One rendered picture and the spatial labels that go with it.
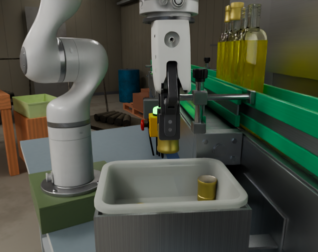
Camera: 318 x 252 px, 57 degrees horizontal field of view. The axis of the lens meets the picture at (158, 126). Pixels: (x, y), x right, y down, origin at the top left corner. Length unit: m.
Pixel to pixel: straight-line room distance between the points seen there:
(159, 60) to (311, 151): 0.24
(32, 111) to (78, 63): 2.33
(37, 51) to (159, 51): 0.45
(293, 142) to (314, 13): 0.36
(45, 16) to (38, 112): 2.39
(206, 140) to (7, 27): 7.30
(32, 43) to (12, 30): 6.94
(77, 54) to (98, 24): 7.31
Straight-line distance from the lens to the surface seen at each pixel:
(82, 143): 0.85
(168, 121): 0.43
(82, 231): 0.84
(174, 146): 0.45
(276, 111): 0.52
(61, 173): 0.87
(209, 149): 0.60
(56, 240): 0.83
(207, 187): 0.54
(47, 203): 0.84
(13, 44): 7.72
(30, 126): 3.13
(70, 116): 0.82
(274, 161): 0.49
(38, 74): 0.80
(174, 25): 0.40
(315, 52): 0.74
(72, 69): 0.81
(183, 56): 0.40
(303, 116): 0.45
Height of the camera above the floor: 1.22
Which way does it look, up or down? 15 degrees down
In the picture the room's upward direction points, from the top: straight up
